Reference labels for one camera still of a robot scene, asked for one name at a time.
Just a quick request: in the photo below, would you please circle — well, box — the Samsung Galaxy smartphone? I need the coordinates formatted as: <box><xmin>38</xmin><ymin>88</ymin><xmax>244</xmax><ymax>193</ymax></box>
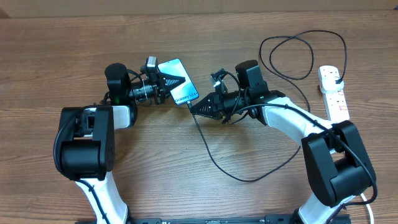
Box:
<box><xmin>158</xmin><ymin>58</ymin><xmax>199</xmax><ymax>105</ymax></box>

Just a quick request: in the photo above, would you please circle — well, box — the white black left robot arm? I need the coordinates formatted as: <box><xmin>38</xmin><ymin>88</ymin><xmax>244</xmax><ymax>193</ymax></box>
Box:
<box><xmin>53</xmin><ymin>57</ymin><xmax>190</xmax><ymax>223</ymax></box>

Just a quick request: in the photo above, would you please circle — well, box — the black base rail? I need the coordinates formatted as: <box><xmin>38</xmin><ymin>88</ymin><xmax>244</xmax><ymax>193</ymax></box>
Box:
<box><xmin>74</xmin><ymin>213</ymin><xmax>352</xmax><ymax>224</ymax></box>

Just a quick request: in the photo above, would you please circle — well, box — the black USB charging cable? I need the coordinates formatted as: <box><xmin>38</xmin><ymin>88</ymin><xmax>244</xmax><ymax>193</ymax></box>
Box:
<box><xmin>185</xmin><ymin>30</ymin><xmax>348</xmax><ymax>183</ymax></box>

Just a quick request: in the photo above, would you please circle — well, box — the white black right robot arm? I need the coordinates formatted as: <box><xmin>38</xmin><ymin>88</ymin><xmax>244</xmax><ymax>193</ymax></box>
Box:
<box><xmin>190</xmin><ymin>60</ymin><xmax>378</xmax><ymax>223</ymax></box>

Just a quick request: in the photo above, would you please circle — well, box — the white power strip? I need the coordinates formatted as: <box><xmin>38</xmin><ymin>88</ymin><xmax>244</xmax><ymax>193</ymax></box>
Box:
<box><xmin>317</xmin><ymin>65</ymin><xmax>349</xmax><ymax>123</ymax></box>

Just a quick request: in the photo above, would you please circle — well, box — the white charger plug adapter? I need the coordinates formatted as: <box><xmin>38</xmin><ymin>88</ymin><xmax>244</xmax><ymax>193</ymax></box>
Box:
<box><xmin>320</xmin><ymin>76</ymin><xmax>345</xmax><ymax>94</ymax></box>

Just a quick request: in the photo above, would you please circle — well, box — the white power strip cord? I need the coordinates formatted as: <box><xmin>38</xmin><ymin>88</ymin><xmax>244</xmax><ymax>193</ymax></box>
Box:
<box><xmin>359</xmin><ymin>192</ymin><xmax>375</xmax><ymax>224</ymax></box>

